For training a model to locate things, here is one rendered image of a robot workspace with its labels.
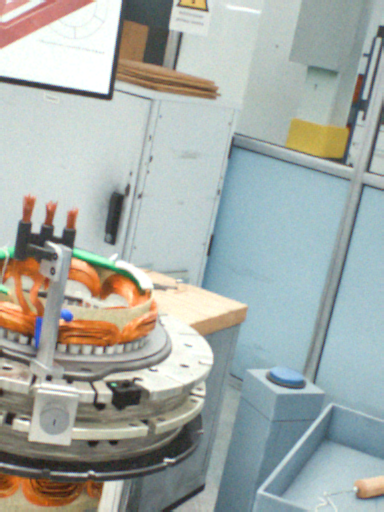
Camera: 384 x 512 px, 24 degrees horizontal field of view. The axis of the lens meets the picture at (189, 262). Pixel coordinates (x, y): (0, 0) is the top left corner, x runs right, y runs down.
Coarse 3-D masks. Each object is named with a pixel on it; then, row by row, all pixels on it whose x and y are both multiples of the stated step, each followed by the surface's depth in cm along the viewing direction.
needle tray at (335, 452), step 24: (336, 408) 95; (312, 432) 88; (336, 432) 96; (360, 432) 95; (288, 456) 81; (312, 456) 91; (336, 456) 93; (360, 456) 94; (288, 480) 83; (312, 480) 86; (336, 480) 87; (264, 504) 73; (288, 504) 72; (312, 504) 81; (336, 504) 82; (360, 504) 83
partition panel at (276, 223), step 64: (128, 0) 394; (256, 0) 350; (320, 0) 331; (192, 64) 372; (256, 64) 351; (320, 64) 333; (256, 128) 353; (320, 128) 334; (256, 192) 354; (320, 192) 335; (256, 256) 356; (320, 256) 337; (256, 320) 357; (320, 384) 339
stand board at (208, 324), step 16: (192, 288) 128; (160, 304) 117; (176, 304) 119; (192, 304) 120; (208, 304) 122; (224, 304) 124; (240, 304) 125; (192, 320) 114; (208, 320) 116; (224, 320) 120; (240, 320) 125
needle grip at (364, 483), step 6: (360, 480) 84; (366, 480) 85; (372, 480) 85; (378, 480) 85; (354, 486) 85; (360, 486) 84; (366, 486) 84; (372, 486) 84; (378, 486) 85; (366, 492) 84; (372, 492) 84; (378, 492) 85
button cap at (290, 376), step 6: (270, 372) 109; (276, 372) 108; (282, 372) 108; (288, 372) 108; (294, 372) 109; (276, 378) 107; (282, 378) 107; (288, 378) 107; (294, 378) 107; (300, 378) 108; (294, 384) 107; (300, 384) 108
